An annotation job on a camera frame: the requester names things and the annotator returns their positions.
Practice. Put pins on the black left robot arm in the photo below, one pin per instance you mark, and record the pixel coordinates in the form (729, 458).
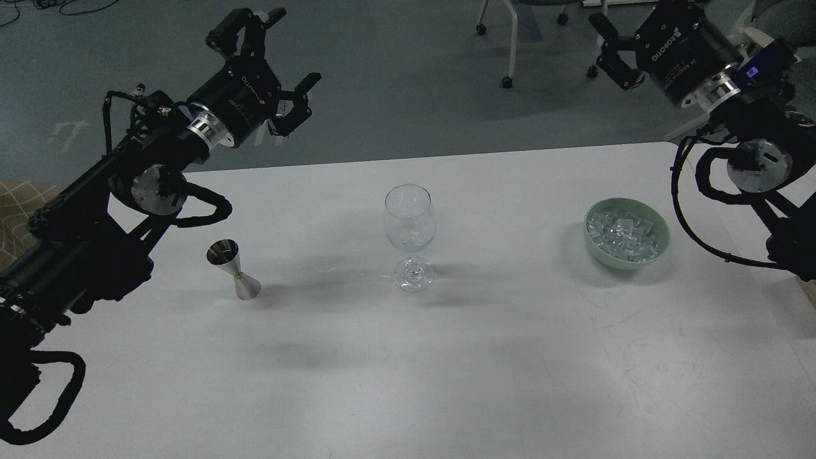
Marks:
(93, 240)

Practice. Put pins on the pile of clear ice cubes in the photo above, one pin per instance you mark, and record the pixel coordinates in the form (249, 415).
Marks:
(624, 235)

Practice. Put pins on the steel double jigger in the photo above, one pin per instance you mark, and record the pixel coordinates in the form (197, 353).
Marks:
(225, 255)

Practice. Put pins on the green bowl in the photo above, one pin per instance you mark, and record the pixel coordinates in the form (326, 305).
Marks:
(632, 205)

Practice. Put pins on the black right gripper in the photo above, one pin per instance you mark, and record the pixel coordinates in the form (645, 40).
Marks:
(678, 49)

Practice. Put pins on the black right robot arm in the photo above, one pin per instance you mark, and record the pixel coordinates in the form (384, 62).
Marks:
(756, 147)

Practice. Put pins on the clear wine glass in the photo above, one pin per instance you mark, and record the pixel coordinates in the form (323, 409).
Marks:
(410, 225)

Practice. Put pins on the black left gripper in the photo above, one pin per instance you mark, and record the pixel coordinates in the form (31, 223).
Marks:
(245, 93)

